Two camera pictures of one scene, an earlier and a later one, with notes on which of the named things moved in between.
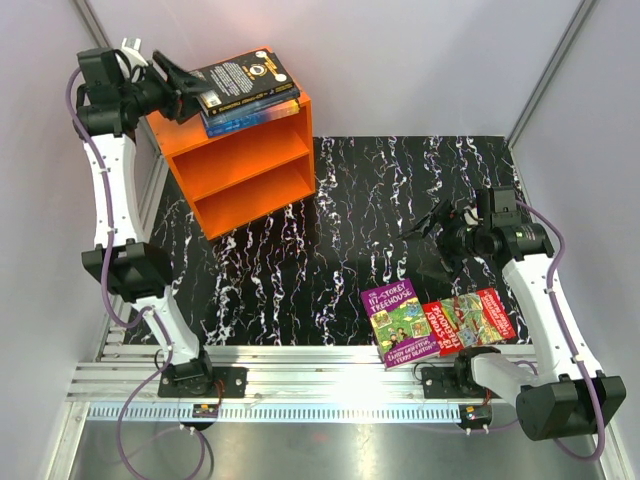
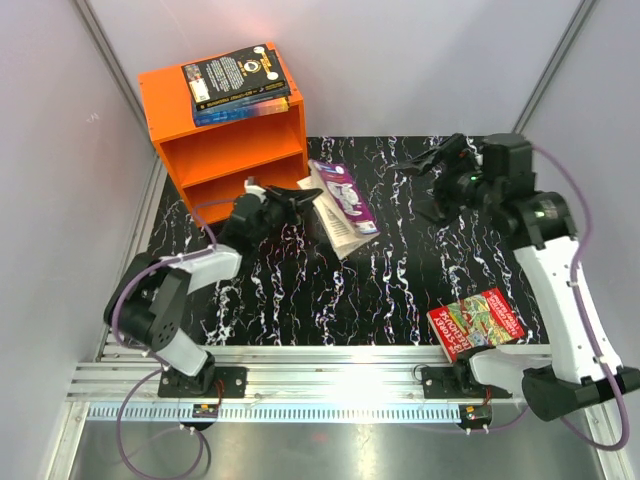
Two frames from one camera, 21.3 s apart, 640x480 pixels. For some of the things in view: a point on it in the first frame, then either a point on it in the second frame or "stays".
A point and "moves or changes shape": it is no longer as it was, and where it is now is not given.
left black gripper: [176, 104] -> [300, 196]
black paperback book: [242, 80] moves or changes shape
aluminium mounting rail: [289, 383] stays
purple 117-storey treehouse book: [398, 325] -> [341, 208]
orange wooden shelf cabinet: [232, 179] stays
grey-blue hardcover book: [296, 95] -> [195, 105]
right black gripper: [443, 267] -> [456, 160]
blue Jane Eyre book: [234, 123] -> [280, 105]
